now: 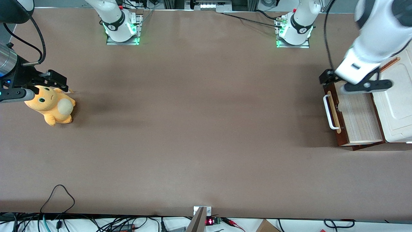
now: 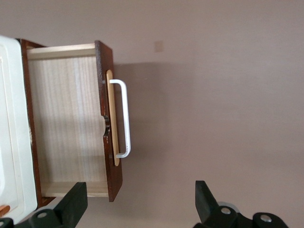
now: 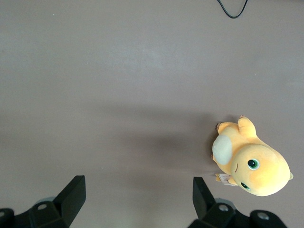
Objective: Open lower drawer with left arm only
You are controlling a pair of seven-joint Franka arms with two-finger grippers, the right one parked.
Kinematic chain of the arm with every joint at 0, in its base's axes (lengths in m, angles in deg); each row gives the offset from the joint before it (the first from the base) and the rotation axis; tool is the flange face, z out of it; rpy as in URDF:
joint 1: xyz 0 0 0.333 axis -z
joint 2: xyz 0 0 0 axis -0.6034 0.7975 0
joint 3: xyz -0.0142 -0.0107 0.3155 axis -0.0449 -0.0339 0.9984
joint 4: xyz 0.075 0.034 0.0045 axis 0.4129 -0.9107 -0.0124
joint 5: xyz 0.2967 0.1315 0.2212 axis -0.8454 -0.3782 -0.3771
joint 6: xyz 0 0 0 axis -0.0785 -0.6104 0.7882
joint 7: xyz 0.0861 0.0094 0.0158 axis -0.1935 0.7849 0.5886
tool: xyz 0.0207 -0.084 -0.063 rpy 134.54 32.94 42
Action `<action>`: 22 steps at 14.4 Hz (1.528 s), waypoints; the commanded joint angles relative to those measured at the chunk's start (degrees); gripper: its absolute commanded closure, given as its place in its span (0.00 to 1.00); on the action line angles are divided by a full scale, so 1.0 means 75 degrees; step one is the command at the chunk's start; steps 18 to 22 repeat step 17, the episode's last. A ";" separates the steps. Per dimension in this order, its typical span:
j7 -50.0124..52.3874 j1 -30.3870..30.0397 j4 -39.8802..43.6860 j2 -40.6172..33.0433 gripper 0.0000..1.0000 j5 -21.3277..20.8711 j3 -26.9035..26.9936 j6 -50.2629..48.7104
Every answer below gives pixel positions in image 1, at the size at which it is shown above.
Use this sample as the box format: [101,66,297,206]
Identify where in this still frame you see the black cable coil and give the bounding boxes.
[323,218,355,229]

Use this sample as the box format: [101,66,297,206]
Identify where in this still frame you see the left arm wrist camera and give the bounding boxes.
[340,79,393,95]

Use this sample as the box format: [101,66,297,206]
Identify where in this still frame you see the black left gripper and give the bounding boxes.
[319,68,342,85]

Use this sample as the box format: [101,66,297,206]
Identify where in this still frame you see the dark brown wooden drawer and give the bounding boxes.
[323,81,386,147]

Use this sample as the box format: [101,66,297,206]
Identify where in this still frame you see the light wooden handle backplate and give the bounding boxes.
[331,92,342,133]

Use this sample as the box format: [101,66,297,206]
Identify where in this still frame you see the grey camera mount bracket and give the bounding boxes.
[186,206,212,232]

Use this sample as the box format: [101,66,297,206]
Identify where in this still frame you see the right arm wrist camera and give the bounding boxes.
[0,88,35,104]

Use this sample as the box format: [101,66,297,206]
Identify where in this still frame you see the red clip leads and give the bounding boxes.
[221,217,246,232]

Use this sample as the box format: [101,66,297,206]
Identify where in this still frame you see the black cable to arm base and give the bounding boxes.
[221,10,284,28]

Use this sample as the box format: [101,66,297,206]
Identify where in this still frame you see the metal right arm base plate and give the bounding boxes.
[106,13,144,46]

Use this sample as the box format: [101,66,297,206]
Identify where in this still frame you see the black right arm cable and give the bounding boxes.
[3,15,47,67]

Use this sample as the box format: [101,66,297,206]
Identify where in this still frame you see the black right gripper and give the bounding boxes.
[8,57,69,92]

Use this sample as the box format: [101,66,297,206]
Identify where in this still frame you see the orange strip on cabinet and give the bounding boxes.
[379,57,401,72]

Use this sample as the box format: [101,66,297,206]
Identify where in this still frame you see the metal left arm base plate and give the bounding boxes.
[276,15,310,49]

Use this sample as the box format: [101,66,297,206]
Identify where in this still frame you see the brown cardboard piece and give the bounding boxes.
[256,219,281,232]

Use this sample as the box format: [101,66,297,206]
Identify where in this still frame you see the orange plush toy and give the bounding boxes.
[24,85,77,127]

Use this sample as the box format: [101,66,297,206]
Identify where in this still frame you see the black looped cable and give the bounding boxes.
[40,184,76,214]

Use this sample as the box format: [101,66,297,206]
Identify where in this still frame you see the black power adapter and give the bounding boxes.
[110,224,136,232]

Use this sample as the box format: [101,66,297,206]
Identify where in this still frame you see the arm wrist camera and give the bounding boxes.
[0,88,35,104]
[340,79,393,95]

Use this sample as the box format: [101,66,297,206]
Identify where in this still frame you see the white and brown drawer cabinet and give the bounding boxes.
[352,41,412,151]

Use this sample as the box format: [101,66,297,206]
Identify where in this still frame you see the white drawer handle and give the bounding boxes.
[323,94,341,130]

